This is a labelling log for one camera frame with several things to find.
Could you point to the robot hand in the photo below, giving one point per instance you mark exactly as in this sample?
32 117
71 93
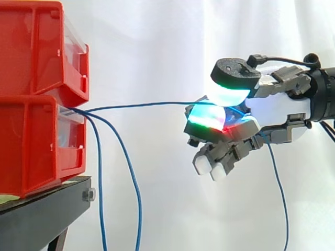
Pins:
277 108

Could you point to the red bin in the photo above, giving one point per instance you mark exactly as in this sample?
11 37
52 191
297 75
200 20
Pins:
31 52
28 146

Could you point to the black stand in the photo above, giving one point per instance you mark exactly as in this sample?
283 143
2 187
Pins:
44 211

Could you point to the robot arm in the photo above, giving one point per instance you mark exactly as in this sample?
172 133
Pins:
323 94

